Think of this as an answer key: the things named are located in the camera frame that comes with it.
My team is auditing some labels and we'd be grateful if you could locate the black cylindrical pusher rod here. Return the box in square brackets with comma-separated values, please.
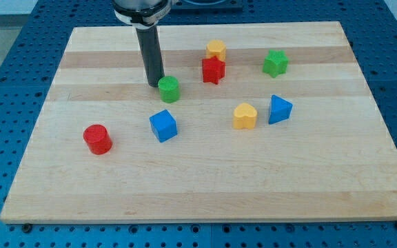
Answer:
[136, 25, 165, 87]

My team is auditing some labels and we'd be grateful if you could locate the green cylinder block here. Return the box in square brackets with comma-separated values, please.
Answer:
[158, 76, 180, 103]

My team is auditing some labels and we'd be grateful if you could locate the red star block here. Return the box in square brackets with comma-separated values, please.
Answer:
[201, 56, 225, 85]

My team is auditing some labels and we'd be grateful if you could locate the green star block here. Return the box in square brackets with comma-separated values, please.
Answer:
[262, 50, 289, 78]

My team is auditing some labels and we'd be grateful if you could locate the yellow hexagon block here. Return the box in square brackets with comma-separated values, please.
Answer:
[205, 39, 226, 62]

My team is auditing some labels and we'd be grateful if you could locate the blue cube block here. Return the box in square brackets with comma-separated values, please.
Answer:
[149, 110, 178, 143]

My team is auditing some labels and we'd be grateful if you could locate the red cylinder block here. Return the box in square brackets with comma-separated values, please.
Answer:
[83, 124, 112, 155]

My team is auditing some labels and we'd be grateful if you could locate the yellow heart block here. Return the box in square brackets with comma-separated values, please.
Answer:
[232, 103, 258, 130]

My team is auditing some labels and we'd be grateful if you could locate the blue triangle block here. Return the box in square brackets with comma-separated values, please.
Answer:
[268, 95, 293, 125]

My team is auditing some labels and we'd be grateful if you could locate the wooden board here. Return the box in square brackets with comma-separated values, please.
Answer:
[0, 21, 397, 224]

